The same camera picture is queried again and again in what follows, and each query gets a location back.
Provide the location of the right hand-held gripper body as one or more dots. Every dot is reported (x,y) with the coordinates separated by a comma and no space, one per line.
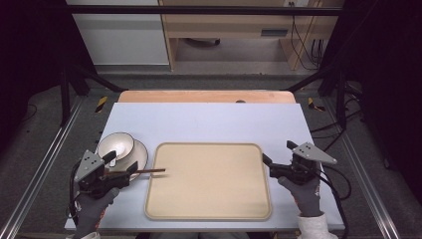
(303,162)

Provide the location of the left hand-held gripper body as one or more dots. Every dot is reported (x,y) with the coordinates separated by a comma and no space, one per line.
(89,167)

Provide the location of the brown wooden chopstick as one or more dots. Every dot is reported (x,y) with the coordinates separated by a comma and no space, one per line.
(151,171)

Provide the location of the person's right hand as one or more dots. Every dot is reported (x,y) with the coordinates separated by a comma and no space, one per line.
(307,197)

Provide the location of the white bowl with dark rim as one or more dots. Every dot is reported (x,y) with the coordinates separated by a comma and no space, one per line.
(116,144)

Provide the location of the white plate with dark rim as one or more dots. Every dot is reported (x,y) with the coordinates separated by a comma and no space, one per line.
(141,154)

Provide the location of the yellow black floor tape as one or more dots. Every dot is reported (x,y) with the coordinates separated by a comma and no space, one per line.
(313,104)
(101,104)

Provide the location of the beige rectangular tray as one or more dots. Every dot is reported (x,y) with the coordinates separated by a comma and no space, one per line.
(209,182)

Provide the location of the black metal stand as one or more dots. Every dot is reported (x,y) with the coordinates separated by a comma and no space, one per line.
(341,99)
(65,96)

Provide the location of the wooden board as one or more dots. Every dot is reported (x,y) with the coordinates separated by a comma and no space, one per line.
(199,96)

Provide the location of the white cabinet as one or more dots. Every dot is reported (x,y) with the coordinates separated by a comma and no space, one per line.
(122,36)

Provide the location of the black curtain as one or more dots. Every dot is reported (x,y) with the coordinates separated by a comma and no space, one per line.
(388,66)
(30,49)

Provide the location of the aluminium rail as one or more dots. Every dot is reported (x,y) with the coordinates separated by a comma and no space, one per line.
(43,159)
(368,186)

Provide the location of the black horizontal frame bar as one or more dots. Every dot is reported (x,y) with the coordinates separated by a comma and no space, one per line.
(199,10)

